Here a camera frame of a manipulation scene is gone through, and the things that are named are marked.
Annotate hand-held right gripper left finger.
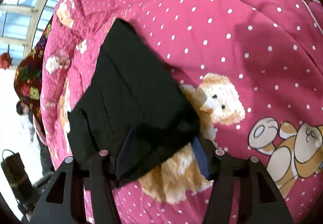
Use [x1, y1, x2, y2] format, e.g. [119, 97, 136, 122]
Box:
[29, 126, 138, 224]

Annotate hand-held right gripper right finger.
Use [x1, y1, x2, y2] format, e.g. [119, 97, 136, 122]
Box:
[191, 136, 295, 224]

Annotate black pants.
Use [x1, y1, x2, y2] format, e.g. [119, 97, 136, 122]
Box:
[67, 18, 202, 188]

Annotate black bag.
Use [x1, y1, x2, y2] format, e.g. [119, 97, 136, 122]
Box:
[1, 149, 34, 191]

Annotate pink dotted bear-print quilt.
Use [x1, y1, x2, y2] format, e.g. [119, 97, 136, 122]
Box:
[39, 0, 323, 224]

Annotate dark red floral blanket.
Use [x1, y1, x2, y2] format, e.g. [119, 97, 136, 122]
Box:
[14, 15, 54, 140]

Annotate red hanging ornament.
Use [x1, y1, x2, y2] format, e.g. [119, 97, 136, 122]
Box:
[0, 44, 14, 71]

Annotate window frame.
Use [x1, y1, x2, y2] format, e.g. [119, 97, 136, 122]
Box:
[0, 0, 79, 51]

